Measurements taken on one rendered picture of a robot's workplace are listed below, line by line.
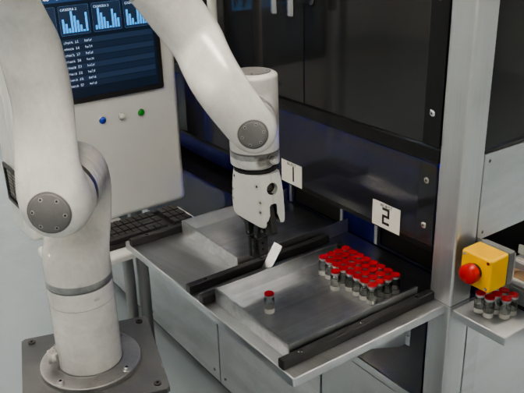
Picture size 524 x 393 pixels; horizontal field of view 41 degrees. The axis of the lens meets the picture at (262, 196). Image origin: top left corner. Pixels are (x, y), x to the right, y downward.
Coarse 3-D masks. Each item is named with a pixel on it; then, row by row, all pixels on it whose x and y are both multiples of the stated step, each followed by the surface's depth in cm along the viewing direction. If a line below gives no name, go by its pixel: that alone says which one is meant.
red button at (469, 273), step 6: (468, 264) 135; (474, 264) 135; (462, 270) 136; (468, 270) 135; (474, 270) 134; (462, 276) 136; (468, 276) 135; (474, 276) 134; (468, 282) 135; (474, 282) 135
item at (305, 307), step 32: (224, 288) 151; (256, 288) 155; (288, 288) 155; (320, 288) 155; (416, 288) 148; (256, 320) 138; (288, 320) 143; (320, 320) 143; (352, 320) 139; (288, 352) 131
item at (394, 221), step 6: (378, 204) 156; (384, 204) 154; (378, 210) 156; (390, 210) 153; (396, 210) 152; (372, 216) 159; (378, 216) 157; (390, 216) 154; (396, 216) 152; (372, 222) 159; (378, 222) 158; (390, 222) 154; (396, 222) 153; (390, 228) 155; (396, 228) 153; (396, 234) 154
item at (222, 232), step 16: (224, 208) 188; (288, 208) 194; (304, 208) 194; (192, 224) 183; (208, 224) 186; (224, 224) 186; (240, 224) 186; (288, 224) 185; (304, 224) 185; (320, 224) 185; (336, 224) 177; (208, 240) 171; (224, 240) 177; (240, 240) 177; (272, 240) 177; (288, 240) 169; (304, 240) 173; (224, 256) 167; (240, 256) 162
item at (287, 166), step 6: (282, 162) 183; (288, 162) 181; (282, 168) 184; (288, 168) 181; (294, 168) 179; (300, 168) 177; (282, 174) 184; (288, 174) 182; (294, 174) 180; (300, 174) 178; (288, 180) 183; (294, 180) 180; (300, 180) 178; (300, 186) 179
